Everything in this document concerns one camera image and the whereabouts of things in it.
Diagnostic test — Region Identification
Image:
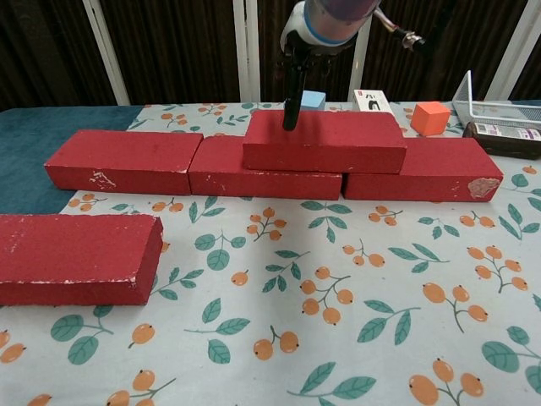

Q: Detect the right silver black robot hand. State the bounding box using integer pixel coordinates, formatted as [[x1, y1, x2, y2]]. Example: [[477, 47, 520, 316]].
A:
[[276, 3, 339, 131]]

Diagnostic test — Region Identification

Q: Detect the red brick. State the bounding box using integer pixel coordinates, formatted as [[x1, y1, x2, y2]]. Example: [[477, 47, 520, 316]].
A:
[[342, 135, 505, 202], [0, 213, 165, 307], [44, 129, 205, 196], [242, 109, 408, 174], [189, 134, 343, 200]]

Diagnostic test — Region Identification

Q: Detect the light blue cube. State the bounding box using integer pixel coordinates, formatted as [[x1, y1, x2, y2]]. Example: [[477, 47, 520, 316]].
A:
[[283, 90, 327, 112]]

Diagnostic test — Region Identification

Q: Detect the white product box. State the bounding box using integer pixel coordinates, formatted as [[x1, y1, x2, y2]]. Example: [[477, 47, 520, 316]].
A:
[[352, 89, 394, 113]]

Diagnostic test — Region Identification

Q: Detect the orange cube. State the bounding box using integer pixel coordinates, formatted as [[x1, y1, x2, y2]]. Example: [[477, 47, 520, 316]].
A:
[[410, 102, 450, 137]]

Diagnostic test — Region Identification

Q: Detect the floral berry print tablecloth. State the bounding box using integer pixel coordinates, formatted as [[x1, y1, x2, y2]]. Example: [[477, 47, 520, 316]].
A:
[[0, 99, 541, 406]]

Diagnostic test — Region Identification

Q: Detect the brown bottle with label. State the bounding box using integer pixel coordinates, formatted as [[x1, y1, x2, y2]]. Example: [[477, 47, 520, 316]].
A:
[[462, 121, 541, 161]]

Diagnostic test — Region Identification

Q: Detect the teal table cover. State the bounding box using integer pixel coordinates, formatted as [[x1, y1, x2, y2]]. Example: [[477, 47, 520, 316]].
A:
[[0, 105, 143, 217]]

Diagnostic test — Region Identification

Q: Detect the white partition frame post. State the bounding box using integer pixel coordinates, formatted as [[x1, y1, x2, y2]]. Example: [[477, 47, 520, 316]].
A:
[[82, 0, 130, 106], [232, 0, 261, 102], [352, 25, 373, 92], [498, 0, 541, 102]]

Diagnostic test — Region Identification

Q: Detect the right arm cable plug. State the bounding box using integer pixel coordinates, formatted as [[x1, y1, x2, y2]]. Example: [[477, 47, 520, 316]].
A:
[[374, 6, 426, 54]]

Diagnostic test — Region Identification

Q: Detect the white wire mesh tray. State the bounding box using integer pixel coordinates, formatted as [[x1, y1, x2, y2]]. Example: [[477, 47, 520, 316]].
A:
[[451, 69, 541, 128]]

